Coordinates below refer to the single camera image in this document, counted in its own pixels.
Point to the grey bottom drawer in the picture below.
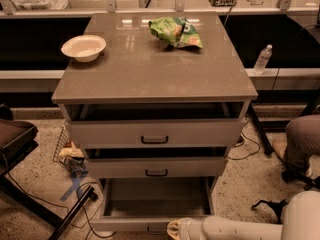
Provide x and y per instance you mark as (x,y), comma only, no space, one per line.
(149,204)

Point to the black chair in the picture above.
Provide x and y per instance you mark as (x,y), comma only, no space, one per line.
(40,176)

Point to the grey drawer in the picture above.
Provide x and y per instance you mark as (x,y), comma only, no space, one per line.
(149,204)
(157,162)
(160,125)

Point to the grey top drawer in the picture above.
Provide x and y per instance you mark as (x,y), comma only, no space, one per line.
(160,125)

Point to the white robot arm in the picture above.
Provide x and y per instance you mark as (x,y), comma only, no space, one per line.
(300,221)

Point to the grey middle drawer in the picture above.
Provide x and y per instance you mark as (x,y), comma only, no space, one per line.
(157,162)

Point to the white paper bowl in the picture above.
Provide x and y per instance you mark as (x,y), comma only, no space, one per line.
(84,48)

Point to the wire basket with snacks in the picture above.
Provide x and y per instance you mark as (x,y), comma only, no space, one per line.
(67,154)

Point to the black metal leg right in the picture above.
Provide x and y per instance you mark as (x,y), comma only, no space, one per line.
(268,150)

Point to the green chip bag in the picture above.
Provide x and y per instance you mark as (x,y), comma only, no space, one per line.
(176,31)

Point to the clear plastic water bottle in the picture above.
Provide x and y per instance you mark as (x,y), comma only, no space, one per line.
(262,60)

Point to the black grabber tool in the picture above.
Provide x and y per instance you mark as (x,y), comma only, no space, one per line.
(289,176)

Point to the grey drawer cabinet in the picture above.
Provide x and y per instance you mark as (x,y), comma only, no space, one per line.
(138,68)

